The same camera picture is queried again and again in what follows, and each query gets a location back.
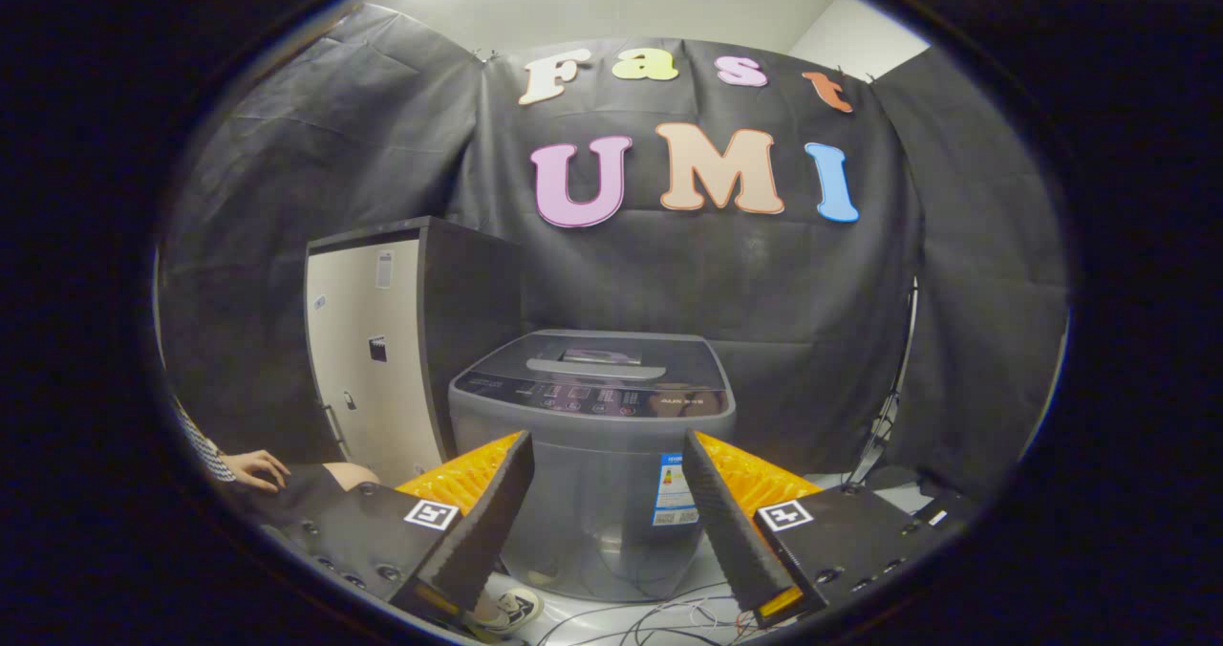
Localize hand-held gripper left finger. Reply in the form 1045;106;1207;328
263;429;536;628

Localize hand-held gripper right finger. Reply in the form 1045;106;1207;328
681;429;956;628

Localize grey washing machine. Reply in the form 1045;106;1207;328
447;329;737;604

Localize person's white shoe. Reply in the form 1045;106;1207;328
468;587;544;637

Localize person's leg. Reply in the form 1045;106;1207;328
229;463;381;532

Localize dark cabinet with beige door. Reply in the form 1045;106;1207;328
304;216;525;489

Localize black light stand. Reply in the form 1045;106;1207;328
846;278;920;489

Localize black device with white label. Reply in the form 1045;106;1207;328
908;479;980;532

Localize black backdrop cloth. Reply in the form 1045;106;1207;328
158;4;1069;494

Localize floor cables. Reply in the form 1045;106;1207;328
535;579;765;646

